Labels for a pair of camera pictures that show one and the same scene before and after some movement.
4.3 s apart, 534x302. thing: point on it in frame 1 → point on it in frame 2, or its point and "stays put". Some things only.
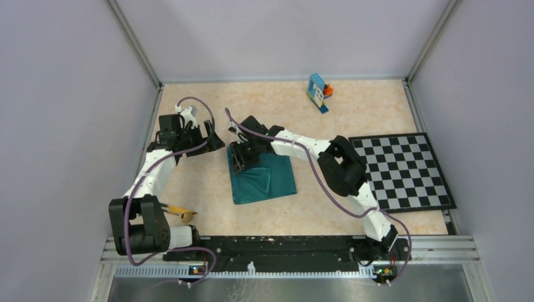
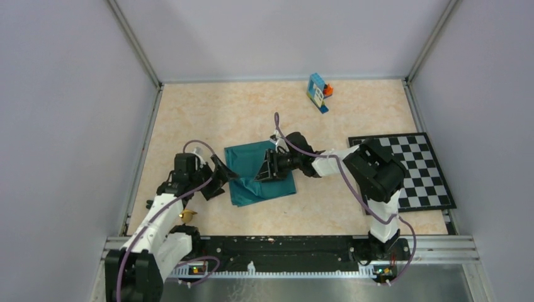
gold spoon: [187, 214] stays put
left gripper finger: [214, 142] → [212, 190]
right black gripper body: [252, 151] → [287, 163]
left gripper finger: [208, 130] → [223, 174]
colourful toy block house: [317, 90] stays put
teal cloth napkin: [271, 177] stays put
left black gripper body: [190, 136] → [203, 173]
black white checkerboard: [403, 172] stays put
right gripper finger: [240, 159] → [269, 170]
